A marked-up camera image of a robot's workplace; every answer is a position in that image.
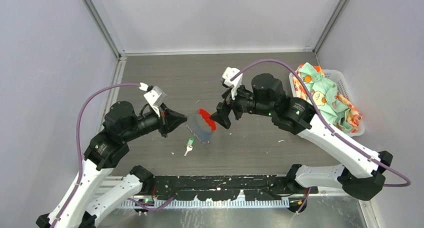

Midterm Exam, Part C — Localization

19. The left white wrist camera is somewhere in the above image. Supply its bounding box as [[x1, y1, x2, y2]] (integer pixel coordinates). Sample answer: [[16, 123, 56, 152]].
[[139, 85, 167, 118]]

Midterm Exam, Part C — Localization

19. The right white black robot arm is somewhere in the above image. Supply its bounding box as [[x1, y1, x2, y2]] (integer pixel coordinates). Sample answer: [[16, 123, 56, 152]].
[[210, 69, 393, 201]]

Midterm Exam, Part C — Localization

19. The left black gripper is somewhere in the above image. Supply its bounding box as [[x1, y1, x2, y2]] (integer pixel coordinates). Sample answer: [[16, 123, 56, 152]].
[[123, 101, 188, 141]]

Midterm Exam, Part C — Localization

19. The white plastic basket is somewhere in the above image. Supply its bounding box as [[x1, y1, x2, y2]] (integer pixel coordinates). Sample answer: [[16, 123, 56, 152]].
[[288, 69, 366, 139]]

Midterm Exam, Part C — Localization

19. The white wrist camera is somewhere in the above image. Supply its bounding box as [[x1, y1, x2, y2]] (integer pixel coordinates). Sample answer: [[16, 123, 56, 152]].
[[220, 67, 243, 100], [139, 85, 167, 118]]

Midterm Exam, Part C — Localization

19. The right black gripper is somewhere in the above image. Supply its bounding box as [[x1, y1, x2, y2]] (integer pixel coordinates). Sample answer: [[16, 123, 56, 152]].
[[209, 80, 274, 129]]

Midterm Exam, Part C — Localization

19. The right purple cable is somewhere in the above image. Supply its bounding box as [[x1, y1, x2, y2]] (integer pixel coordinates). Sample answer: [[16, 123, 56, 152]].
[[230, 58, 412, 215]]

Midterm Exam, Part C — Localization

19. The aluminium frame rail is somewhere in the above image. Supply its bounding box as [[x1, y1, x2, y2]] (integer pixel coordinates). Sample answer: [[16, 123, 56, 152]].
[[70, 173, 373, 209]]

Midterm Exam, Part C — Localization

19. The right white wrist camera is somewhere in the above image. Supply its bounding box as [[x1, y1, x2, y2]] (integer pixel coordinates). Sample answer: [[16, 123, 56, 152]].
[[220, 67, 243, 100]]

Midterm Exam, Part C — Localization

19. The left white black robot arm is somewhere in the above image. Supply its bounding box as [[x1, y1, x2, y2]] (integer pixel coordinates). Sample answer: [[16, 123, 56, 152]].
[[36, 101, 187, 228]]

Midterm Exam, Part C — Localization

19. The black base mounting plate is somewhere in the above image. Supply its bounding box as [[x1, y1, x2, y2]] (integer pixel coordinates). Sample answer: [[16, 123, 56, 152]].
[[138, 174, 307, 201]]

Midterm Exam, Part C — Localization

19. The colourful patterned cloth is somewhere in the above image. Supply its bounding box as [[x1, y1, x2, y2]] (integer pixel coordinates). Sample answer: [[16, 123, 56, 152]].
[[292, 62, 364, 135]]

